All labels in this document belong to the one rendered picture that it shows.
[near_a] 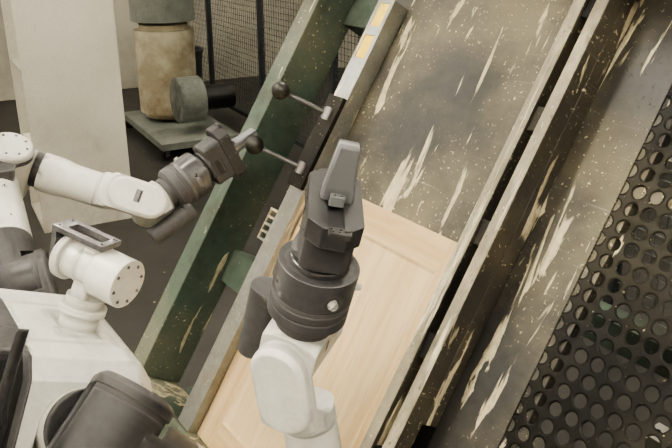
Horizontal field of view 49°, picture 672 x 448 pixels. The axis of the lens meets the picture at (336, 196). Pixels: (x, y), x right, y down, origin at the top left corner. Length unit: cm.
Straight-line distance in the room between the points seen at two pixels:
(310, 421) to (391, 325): 43
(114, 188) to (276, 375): 68
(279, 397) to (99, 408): 19
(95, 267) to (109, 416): 23
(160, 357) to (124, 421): 90
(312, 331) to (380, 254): 53
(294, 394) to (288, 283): 13
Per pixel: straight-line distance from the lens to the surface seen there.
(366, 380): 124
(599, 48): 115
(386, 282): 126
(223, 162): 146
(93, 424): 84
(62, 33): 482
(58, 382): 93
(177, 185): 141
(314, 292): 74
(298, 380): 79
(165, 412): 85
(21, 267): 122
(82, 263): 101
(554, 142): 112
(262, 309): 82
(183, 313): 171
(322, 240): 69
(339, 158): 70
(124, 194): 139
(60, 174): 142
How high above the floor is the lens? 183
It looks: 20 degrees down
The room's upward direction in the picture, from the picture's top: straight up
